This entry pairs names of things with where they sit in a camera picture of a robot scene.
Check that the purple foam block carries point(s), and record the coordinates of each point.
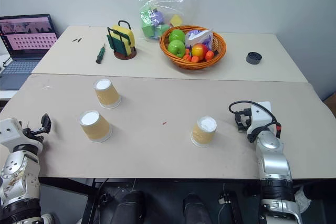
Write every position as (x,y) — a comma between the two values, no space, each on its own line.
(158,18)

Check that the black table frame leg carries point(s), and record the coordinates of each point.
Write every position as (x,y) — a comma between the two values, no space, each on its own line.
(90,203)

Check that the green scouring pad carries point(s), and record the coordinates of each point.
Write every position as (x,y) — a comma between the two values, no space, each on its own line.
(116,45)

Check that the yellow foam block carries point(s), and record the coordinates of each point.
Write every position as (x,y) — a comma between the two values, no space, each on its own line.
(176,21)

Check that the green toy apple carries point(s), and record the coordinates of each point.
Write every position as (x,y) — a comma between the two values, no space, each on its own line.
(176,48)
(176,36)

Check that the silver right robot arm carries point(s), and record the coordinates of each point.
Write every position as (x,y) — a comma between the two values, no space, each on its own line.
(274,166)

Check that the red yellow toy apple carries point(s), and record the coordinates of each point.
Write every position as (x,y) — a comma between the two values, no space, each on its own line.
(199,51)

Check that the open laptop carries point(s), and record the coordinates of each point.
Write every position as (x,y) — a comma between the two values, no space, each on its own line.
(23,51)

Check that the white purple crumpled bag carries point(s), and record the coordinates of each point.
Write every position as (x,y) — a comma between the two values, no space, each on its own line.
(197,37)

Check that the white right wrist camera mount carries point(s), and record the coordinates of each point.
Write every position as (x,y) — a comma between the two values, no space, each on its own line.
(261,116)

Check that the clear plastic bag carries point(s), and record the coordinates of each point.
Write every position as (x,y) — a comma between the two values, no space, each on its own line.
(181,3)

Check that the black round cap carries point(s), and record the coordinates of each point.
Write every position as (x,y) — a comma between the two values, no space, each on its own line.
(253,58)

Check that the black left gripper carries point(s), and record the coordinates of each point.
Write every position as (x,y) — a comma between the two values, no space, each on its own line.
(35,133)

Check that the pale green foam block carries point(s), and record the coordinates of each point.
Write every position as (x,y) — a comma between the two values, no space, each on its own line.
(161,30)

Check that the brown ribbed paper cup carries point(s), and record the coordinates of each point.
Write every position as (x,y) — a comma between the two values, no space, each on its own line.
(202,136)
(95,129)
(108,96)

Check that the yellow sponge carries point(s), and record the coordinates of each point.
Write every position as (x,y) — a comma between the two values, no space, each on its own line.
(128,36)

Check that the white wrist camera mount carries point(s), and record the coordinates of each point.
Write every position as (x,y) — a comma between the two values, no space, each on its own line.
(261,116)
(11,132)

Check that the orange wicker basket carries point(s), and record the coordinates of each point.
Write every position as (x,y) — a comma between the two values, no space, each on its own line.
(178,60)

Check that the small orange toy fruit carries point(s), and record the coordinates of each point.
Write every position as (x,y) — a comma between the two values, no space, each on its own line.
(195,59)
(187,57)
(210,55)

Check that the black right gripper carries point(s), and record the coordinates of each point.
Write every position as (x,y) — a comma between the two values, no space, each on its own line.
(247,121)

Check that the dark rounded shape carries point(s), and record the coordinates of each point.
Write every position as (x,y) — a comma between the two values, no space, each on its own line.
(195,209)

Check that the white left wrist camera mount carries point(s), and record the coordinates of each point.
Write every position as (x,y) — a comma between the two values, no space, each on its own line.
(11,132)

